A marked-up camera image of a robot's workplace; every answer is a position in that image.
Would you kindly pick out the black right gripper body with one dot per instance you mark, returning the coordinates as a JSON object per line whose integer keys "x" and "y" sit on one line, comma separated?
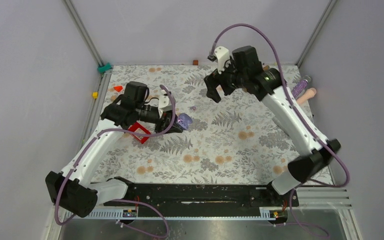
{"x": 228, "y": 78}

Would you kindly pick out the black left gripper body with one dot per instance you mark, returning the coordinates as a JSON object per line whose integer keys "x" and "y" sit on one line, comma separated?
{"x": 161, "y": 126}

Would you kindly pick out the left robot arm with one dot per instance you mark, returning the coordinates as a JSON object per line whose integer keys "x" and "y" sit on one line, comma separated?
{"x": 72, "y": 187}

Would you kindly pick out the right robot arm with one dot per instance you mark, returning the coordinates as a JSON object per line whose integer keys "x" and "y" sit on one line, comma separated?
{"x": 241, "y": 69}

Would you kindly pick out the red plastic tray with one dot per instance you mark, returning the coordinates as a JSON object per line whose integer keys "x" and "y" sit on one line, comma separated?
{"x": 140, "y": 129}

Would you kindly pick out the red triangular block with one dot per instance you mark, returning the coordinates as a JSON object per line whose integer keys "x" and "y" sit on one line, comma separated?
{"x": 118, "y": 88}

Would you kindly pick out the floral patterned mat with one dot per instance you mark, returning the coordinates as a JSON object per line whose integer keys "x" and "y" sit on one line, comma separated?
{"x": 234, "y": 141}

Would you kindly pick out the purple glitter tube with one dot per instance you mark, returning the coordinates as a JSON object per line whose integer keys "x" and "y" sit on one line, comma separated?
{"x": 301, "y": 86}

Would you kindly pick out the teal arch block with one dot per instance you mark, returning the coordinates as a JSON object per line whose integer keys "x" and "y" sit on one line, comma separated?
{"x": 104, "y": 68}

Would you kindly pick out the pink flesh-coloured stick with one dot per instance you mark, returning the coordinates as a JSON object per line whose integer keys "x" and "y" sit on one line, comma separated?
{"x": 307, "y": 95}

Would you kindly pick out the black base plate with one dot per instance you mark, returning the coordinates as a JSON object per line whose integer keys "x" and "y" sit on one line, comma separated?
{"x": 202, "y": 200}

